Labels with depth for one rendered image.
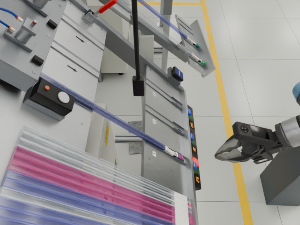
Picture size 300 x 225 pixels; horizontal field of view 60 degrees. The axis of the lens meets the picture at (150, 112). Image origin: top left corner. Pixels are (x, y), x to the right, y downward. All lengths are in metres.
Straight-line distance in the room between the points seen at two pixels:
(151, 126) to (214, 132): 1.08
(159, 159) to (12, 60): 0.45
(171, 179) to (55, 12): 0.52
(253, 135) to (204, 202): 0.90
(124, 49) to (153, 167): 0.40
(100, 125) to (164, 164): 0.39
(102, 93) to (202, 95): 0.75
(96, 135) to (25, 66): 0.59
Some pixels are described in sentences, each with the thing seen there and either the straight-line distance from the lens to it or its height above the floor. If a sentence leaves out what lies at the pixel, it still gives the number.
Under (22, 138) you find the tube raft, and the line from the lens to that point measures 0.50.
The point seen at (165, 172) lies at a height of 0.79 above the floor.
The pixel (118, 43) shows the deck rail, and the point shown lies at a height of 0.95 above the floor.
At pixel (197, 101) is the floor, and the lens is 1.95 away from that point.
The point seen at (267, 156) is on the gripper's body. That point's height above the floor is 0.82.
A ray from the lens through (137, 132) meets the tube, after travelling 0.69.
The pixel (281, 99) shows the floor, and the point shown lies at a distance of 2.16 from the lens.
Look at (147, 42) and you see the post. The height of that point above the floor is 0.79.
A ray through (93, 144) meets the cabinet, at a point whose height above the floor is 0.62.
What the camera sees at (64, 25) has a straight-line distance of 0.73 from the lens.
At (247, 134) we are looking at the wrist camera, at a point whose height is 0.90.
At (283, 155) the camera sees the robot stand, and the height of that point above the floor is 0.33.
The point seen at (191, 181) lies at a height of 0.73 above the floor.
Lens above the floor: 1.48
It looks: 53 degrees down
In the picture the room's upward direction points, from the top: straight up
